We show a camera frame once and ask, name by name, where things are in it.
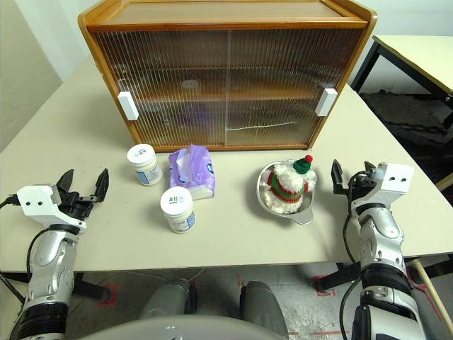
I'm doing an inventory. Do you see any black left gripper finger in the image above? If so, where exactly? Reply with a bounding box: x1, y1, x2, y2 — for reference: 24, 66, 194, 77
92, 168, 110, 203
56, 169, 75, 194

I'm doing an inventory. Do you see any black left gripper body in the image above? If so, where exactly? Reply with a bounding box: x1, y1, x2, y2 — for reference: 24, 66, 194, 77
52, 183, 103, 224

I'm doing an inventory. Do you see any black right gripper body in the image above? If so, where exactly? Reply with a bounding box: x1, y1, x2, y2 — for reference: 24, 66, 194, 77
343, 171, 379, 207

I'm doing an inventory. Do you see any white jar with blue label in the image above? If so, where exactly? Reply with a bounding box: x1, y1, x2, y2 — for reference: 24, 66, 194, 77
159, 188, 197, 234
127, 143, 164, 187

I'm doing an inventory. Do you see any plush snowman with green hat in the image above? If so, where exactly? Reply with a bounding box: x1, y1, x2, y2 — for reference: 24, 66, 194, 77
264, 154, 318, 215

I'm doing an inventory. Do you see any white door handle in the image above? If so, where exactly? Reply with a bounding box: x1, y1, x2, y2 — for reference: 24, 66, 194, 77
314, 88, 338, 117
117, 91, 139, 121

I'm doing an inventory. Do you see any purple tissue pack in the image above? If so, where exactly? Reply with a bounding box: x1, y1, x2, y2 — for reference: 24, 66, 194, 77
168, 143, 217, 202

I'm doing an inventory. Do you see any ribbed glass sliding door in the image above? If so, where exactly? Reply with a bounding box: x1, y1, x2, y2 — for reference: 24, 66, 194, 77
90, 30, 231, 149
224, 28, 367, 147

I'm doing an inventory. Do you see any wooden cabinet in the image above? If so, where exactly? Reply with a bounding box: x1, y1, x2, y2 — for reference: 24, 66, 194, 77
76, 0, 379, 152

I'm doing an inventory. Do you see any metal bowl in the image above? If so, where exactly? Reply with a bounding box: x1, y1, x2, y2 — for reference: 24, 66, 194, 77
257, 161, 318, 226

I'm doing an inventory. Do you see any light wooden board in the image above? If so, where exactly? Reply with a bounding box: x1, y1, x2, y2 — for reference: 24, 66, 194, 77
435, 169, 453, 210

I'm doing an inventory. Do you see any black table foot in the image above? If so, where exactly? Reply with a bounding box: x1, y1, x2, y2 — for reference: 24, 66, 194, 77
72, 279, 111, 302
313, 263, 362, 295

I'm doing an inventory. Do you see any wooden stick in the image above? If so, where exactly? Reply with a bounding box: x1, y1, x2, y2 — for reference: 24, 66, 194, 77
413, 260, 449, 340

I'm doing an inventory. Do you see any grey left robot leg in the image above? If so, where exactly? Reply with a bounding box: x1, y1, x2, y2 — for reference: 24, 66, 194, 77
139, 278, 197, 319

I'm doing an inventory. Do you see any grey robot leg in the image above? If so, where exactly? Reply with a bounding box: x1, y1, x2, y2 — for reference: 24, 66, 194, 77
139, 278, 197, 319
239, 280, 289, 337

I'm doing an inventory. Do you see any grey right robot leg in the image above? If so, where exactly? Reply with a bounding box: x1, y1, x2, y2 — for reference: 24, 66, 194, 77
239, 280, 289, 337

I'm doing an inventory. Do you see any grey robot torso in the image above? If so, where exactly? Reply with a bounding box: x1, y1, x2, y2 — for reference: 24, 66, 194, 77
74, 314, 287, 340

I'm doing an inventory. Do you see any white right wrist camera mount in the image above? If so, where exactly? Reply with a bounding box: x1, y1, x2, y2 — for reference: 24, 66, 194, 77
350, 162, 415, 213

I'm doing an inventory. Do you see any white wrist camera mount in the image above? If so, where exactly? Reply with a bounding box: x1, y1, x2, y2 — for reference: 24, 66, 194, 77
350, 162, 415, 213
16, 184, 88, 232

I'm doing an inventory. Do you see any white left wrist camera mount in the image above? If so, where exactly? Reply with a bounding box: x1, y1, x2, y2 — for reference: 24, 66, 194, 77
16, 184, 88, 232

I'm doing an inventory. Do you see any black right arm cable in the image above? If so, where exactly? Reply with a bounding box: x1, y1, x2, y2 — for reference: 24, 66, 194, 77
338, 173, 367, 340

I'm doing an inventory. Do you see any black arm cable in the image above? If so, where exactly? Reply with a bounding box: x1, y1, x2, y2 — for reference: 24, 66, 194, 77
338, 173, 367, 340
0, 193, 54, 305

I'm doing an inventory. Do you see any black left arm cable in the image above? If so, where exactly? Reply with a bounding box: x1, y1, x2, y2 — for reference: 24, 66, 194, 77
0, 193, 54, 305

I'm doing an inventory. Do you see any beige table with black frame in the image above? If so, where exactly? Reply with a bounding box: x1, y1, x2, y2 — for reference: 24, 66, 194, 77
348, 34, 453, 130

